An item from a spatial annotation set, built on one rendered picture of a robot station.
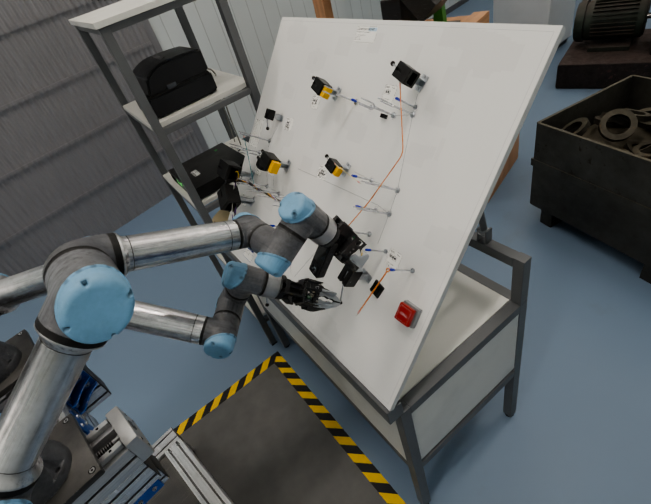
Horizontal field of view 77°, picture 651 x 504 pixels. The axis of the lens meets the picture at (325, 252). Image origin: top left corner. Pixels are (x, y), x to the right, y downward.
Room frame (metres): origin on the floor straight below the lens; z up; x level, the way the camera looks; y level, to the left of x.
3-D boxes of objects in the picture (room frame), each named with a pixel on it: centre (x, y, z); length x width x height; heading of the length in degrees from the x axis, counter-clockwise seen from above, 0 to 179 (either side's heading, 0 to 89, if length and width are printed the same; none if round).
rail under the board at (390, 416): (1.13, 0.20, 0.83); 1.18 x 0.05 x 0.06; 25
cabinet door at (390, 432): (0.89, 0.07, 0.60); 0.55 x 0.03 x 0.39; 25
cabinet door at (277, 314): (1.39, 0.29, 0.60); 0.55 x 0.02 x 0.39; 25
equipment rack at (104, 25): (2.06, 0.39, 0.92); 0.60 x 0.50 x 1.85; 25
